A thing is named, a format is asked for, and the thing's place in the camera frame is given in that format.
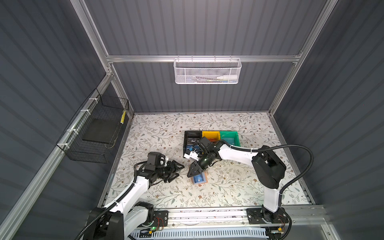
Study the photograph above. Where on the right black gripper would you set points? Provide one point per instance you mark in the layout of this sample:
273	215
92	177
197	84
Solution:
195	166

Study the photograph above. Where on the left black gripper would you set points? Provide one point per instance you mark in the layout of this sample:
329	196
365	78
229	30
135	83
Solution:
174	167

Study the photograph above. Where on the blue VIP card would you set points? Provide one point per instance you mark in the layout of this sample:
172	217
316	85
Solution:
200	179

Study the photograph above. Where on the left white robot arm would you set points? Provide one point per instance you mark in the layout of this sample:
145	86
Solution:
118	219

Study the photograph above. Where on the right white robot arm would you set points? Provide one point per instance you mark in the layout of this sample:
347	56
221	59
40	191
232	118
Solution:
269	169

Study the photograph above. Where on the black plastic bin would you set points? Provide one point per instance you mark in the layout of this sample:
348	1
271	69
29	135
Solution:
190	138

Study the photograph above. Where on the yellow plastic bin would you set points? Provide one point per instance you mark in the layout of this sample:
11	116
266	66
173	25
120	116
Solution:
212	136

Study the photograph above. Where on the green plastic bin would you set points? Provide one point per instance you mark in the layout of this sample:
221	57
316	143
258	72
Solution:
231	137

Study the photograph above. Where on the yellow tag on basket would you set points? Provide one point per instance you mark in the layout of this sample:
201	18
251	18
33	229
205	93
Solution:
123	117

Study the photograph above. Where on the black pad in basket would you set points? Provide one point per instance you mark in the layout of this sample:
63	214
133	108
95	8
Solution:
100	131

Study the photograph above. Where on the white marker in basket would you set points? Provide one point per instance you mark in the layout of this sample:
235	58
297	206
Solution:
228	78

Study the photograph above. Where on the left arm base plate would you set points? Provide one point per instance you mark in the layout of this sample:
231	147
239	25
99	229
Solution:
157	218

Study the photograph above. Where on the white vented cable duct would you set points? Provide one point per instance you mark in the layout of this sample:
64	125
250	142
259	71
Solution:
203	233

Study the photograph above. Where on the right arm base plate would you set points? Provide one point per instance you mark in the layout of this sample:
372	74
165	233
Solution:
263	216

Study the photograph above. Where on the black wire wall basket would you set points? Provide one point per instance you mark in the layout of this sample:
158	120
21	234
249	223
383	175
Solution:
103	107

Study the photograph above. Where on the white wire mesh basket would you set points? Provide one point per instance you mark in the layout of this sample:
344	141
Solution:
204	71

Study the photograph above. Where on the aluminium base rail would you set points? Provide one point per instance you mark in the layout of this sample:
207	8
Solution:
182	218

